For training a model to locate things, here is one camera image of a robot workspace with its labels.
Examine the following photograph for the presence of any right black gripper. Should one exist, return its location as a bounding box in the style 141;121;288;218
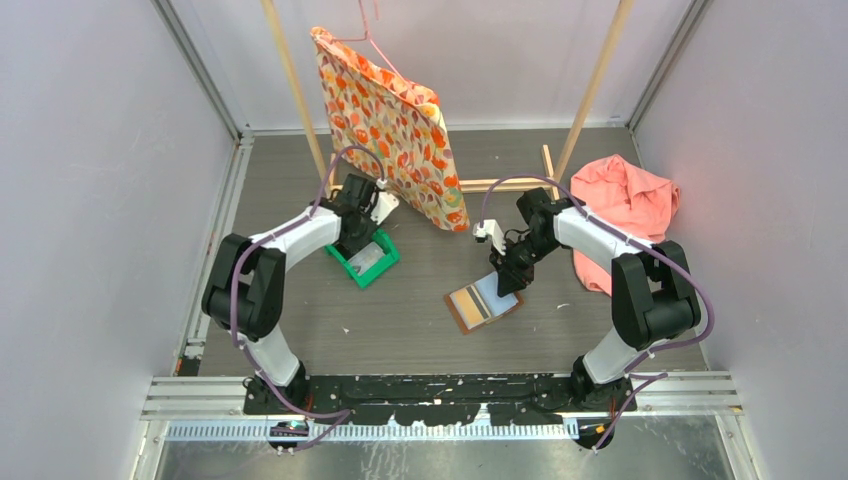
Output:
489;232;562;298

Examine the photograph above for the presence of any brown leather card holder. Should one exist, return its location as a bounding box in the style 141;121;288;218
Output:
444;272;524;335

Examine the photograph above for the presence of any green plastic card bin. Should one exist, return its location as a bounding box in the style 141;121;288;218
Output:
324;229;400;289

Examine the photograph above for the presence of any gold striped credit card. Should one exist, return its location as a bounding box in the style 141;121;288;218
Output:
448;284;495;331

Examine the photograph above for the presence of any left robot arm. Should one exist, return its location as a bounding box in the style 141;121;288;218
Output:
200;174;399;414

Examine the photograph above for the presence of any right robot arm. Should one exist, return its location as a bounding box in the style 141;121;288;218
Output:
474;187;701;411

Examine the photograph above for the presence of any stack of credit cards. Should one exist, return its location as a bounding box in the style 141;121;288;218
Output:
348;242;385;276

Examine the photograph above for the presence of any wooden clothes rack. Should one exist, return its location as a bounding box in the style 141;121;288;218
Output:
259;0;636;200

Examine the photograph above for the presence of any floral fabric bag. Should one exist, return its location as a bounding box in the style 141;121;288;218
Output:
310;27;470;232

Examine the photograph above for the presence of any pink crumpled cloth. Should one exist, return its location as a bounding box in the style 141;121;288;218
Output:
568;154;682;296

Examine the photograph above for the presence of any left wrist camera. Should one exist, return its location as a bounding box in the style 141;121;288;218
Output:
370;179;400;226

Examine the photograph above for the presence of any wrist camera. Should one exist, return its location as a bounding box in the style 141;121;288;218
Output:
370;179;400;226
473;219;506;256

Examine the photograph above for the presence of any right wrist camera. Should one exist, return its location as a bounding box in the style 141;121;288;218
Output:
473;219;506;256

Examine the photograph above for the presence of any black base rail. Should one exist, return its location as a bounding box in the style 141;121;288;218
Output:
282;373;635;427

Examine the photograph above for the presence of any pink wire hanger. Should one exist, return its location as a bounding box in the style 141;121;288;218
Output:
332;1;424;89

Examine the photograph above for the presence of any aluminium frame rail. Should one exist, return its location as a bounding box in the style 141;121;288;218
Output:
141;371;743;446

